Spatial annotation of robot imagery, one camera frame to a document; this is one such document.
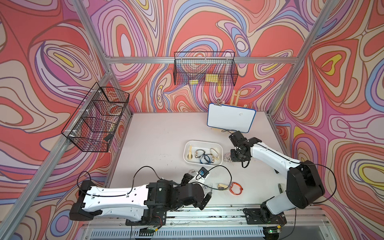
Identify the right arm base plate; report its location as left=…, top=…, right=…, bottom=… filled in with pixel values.
left=243, top=208, right=287, bottom=226

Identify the beige strap watch near red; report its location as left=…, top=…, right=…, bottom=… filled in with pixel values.
left=217, top=184, right=230, bottom=191

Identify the red translucent watch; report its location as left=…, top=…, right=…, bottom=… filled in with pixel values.
left=229, top=182, right=244, bottom=196

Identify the black wire basket wall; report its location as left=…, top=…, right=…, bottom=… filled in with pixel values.
left=61, top=83, right=130, bottom=153
left=174, top=51, right=239, bottom=87

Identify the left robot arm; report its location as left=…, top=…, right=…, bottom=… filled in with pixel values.
left=69, top=174, right=212, bottom=225

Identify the white orange strap watch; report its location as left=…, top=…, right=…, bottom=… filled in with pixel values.
left=223, top=153, right=232, bottom=163

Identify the black wire basket back wall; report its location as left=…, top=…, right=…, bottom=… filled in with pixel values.
left=174, top=51, right=239, bottom=87

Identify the wooden easel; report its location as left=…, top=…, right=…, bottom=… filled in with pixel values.
left=214, top=89, right=250, bottom=133

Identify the yellow sticky note large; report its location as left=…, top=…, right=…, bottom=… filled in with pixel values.
left=205, top=74, right=219, bottom=83

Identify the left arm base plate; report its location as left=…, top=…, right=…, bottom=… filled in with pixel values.
left=126, top=209, right=167, bottom=226

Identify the black wire basket left wall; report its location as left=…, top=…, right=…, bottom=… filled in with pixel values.
left=61, top=83, right=130, bottom=153

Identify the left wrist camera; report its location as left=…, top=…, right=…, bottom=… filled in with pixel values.
left=197, top=167, right=210, bottom=180

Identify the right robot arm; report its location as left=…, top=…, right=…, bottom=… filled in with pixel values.
left=229, top=131, right=325, bottom=221

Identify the beige long strap watch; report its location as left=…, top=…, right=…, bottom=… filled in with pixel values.
left=187, top=145, right=193, bottom=160

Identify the aluminium rail front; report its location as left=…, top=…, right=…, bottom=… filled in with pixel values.
left=76, top=205, right=338, bottom=240

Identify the white plastic storage box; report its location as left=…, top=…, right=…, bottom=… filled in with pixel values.
left=183, top=140, right=224, bottom=167

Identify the small whiteboard blue frame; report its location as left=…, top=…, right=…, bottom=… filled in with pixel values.
left=206, top=102, right=257, bottom=134

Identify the yellow sticky note small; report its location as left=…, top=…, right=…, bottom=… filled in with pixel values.
left=189, top=80, right=199, bottom=85

